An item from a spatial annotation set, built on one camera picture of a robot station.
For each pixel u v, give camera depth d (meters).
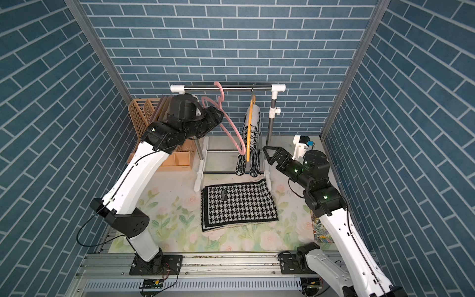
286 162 0.56
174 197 0.94
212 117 0.60
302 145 0.60
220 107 0.74
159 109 0.91
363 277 0.38
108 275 0.73
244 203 0.89
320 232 0.82
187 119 0.49
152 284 0.72
